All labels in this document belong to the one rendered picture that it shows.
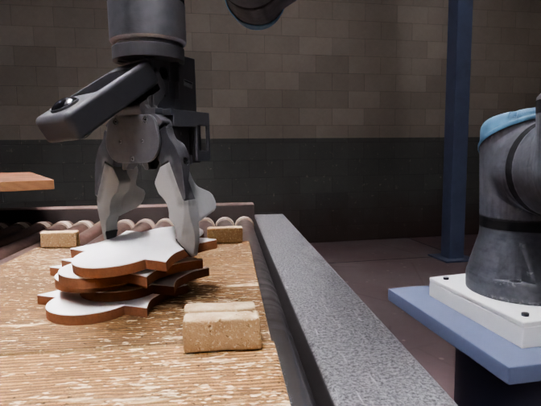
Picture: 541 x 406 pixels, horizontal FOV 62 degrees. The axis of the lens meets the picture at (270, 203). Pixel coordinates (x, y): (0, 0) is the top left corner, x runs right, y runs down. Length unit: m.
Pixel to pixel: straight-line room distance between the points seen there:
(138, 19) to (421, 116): 5.51
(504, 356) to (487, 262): 0.14
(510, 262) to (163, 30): 0.48
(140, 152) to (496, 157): 0.42
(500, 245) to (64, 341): 0.50
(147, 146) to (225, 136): 4.69
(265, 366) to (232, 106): 4.88
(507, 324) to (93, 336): 0.44
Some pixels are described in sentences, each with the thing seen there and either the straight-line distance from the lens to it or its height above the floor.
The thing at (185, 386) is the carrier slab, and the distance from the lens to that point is 0.32.
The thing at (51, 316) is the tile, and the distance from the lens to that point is 0.46.
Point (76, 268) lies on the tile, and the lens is 0.44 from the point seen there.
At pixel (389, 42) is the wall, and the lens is 5.81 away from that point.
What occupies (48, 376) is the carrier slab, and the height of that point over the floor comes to 0.94.
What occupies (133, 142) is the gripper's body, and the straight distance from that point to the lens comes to 0.46.
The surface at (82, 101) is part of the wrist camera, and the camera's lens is 0.41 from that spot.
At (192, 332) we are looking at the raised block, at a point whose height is 0.95.
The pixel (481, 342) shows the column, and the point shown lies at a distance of 0.58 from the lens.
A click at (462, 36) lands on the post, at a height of 2.15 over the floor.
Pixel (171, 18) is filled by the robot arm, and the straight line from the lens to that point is 0.47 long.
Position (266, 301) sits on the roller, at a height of 0.92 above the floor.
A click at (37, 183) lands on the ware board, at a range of 0.93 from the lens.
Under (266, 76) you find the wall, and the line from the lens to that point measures 5.27.
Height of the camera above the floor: 1.09
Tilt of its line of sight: 6 degrees down
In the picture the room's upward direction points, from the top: 1 degrees counter-clockwise
